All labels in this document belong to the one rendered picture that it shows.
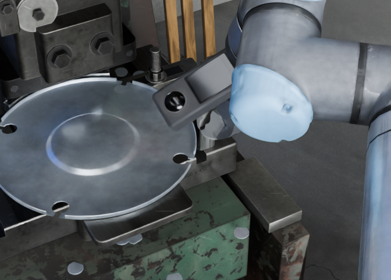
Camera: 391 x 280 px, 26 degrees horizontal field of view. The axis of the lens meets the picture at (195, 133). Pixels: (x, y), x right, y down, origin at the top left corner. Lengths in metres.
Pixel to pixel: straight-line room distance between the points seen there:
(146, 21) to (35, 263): 0.55
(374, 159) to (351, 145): 1.68
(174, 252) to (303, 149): 1.15
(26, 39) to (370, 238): 0.59
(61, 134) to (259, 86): 0.52
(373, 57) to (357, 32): 2.07
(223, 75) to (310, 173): 1.38
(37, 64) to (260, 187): 0.41
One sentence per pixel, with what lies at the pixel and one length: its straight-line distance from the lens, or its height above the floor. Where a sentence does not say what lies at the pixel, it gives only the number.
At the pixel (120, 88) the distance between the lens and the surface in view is 1.29.
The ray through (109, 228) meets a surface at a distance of 1.08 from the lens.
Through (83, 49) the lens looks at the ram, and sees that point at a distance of 1.11.
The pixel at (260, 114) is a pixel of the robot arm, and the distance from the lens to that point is 0.74.
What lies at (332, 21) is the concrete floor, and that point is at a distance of 2.87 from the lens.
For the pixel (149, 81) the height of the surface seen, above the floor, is 0.76.
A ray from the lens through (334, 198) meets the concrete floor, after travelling 2.23.
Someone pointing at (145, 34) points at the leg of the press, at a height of 0.68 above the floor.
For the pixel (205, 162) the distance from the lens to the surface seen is 1.30.
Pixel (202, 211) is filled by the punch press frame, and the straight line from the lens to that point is 1.28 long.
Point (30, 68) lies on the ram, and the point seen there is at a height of 0.91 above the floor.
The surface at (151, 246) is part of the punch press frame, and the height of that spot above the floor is 0.64.
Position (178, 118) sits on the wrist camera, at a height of 0.98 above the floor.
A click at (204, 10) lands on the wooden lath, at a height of 0.21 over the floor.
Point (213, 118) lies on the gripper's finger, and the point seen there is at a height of 0.91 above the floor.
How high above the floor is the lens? 1.58
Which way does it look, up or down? 41 degrees down
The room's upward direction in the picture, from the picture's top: straight up
